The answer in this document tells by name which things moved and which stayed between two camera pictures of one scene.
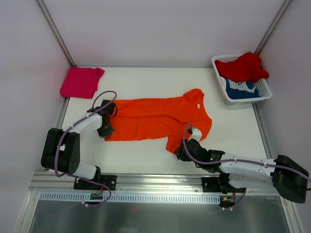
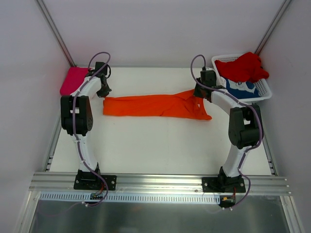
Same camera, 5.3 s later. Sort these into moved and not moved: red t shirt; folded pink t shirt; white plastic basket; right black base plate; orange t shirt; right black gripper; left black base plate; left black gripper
Moved: orange t shirt; left black gripper; right black gripper
Not moved: red t shirt; folded pink t shirt; right black base plate; left black base plate; white plastic basket
